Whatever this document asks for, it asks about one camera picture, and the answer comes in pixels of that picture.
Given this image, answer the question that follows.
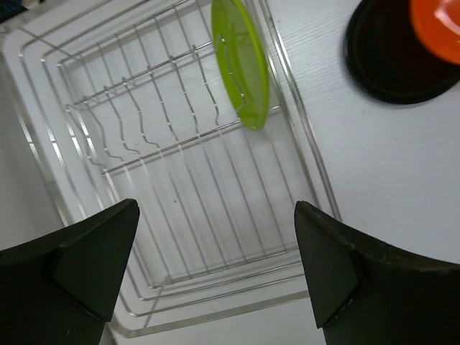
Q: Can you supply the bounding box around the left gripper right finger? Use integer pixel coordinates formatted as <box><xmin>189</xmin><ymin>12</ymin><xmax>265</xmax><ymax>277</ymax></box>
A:
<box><xmin>294</xmin><ymin>201</ymin><xmax>459</xmax><ymax>344</ymax></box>

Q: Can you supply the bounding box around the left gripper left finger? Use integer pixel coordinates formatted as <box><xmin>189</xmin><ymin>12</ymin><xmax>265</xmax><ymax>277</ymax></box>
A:
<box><xmin>1</xmin><ymin>198</ymin><xmax>139</xmax><ymax>344</ymax></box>

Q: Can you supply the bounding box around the black plate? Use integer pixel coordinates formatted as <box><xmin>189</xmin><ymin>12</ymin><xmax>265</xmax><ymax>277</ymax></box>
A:
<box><xmin>343</xmin><ymin>1</ymin><xmax>459</xmax><ymax>105</ymax></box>

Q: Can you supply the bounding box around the green plate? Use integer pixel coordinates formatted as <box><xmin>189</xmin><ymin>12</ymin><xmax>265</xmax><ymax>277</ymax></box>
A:
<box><xmin>211</xmin><ymin>0</ymin><xmax>270</xmax><ymax>132</ymax></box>

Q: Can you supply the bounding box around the orange plate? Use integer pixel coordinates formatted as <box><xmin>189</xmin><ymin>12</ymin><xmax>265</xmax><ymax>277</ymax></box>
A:
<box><xmin>409</xmin><ymin>0</ymin><xmax>459</xmax><ymax>65</ymax></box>

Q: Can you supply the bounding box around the wire dish rack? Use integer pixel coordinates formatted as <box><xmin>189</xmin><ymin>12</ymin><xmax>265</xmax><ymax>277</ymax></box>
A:
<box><xmin>1</xmin><ymin>1</ymin><xmax>338</xmax><ymax>344</ymax></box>

